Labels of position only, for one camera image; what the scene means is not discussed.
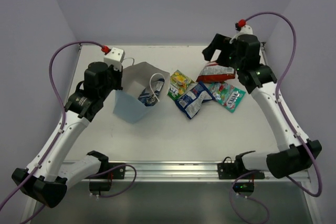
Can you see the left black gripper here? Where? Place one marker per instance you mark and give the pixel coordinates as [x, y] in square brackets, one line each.
[117, 77]

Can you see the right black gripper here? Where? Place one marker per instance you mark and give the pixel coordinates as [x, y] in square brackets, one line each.
[220, 42]

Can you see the red snack mix bag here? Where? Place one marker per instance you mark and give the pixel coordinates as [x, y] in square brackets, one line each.
[213, 72]

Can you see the green mint candy bag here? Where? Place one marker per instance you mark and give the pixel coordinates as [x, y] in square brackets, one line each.
[227, 95]

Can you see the yellow green Fox's candy bag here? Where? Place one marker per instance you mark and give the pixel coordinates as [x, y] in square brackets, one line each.
[179, 83]

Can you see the blue white snack bag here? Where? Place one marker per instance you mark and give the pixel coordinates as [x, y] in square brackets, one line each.
[191, 102]

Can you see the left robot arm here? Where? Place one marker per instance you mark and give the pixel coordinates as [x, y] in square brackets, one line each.
[45, 179]

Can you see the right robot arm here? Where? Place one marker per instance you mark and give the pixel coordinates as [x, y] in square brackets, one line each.
[295, 149]

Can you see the dark blue snack bar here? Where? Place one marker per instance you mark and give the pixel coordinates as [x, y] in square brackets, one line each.
[149, 96]

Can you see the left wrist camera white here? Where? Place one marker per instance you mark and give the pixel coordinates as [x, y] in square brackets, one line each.
[115, 58]

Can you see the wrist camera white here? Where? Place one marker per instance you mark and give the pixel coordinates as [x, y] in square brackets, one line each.
[241, 29]
[115, 58]

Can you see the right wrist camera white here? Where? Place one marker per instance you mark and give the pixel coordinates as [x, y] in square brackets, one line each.
[241, 29]

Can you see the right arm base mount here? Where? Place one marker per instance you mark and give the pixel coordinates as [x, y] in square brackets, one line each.
[230, 169]

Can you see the aluminium front rail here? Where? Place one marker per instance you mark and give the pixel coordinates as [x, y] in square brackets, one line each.
[174, 172]

